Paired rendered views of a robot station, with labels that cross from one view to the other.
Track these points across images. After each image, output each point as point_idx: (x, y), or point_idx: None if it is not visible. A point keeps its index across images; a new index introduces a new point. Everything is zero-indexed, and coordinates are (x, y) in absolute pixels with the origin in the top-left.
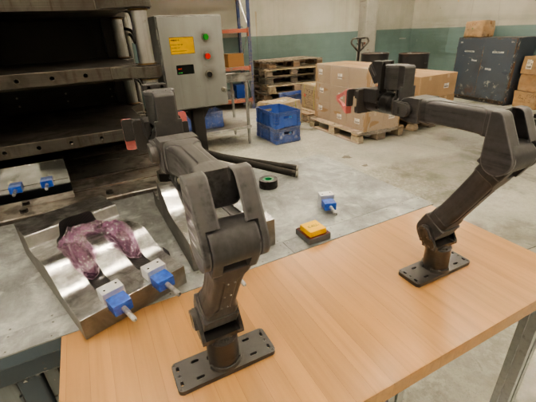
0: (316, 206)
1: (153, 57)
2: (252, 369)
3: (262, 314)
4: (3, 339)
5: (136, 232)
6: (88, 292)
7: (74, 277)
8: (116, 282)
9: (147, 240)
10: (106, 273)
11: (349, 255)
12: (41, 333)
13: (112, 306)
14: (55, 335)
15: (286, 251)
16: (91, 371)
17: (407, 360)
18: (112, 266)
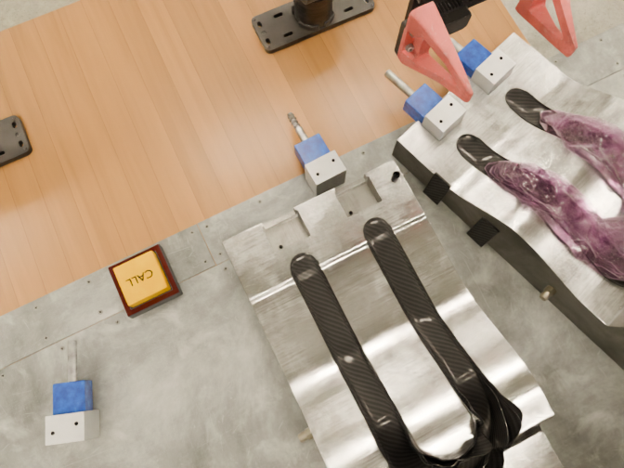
0: (106, 426)
1: None
2: (279, 4)
3: (265, 81)
4: (619, 59)
5: (517, 210)
6: (534, 86)
7: (574, 106)
8: (489, 73)
9: (488, 201)
10: (527, 126)
11: (94, 208)
12: (573, 67)
13: (476, 41)
14: (551, 62)
15: (211, 229)
16: (471, 11)
17: (98, 5)
18: (526, 139)
